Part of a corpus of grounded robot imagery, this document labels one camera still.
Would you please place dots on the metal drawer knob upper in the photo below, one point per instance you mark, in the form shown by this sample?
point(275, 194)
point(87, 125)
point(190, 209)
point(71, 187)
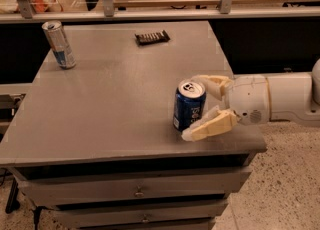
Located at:
point(139, 193)

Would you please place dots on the dark rxbar chocolate bar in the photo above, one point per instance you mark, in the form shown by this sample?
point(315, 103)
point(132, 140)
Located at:
point(152, 38)

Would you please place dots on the grey top drawer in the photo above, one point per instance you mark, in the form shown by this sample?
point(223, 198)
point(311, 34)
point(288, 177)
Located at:
point(118, 187)

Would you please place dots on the grey drawer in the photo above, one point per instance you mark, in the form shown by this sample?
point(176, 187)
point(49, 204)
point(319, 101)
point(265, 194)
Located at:
point(118, 187)
point(157, 212)

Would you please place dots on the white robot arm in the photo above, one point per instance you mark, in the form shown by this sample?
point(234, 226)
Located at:
point(293, 97)

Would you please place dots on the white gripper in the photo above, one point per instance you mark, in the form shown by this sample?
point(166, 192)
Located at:
point(248, 99)

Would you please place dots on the blue pepsi can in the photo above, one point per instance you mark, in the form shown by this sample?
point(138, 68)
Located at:
point(190, 98)

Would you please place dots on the black cabinet leg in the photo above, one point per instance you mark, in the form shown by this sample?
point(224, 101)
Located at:
point(12, 202)

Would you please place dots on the silver red bull can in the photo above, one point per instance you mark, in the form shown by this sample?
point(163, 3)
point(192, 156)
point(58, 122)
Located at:
point(60, 46)

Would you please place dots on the metal drawer knob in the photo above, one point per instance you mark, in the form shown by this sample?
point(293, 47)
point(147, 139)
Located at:
point(139, 193)
point(145, 219)

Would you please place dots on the metal drawer knob lower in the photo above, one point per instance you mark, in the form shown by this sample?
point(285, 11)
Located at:
point(145, 219)

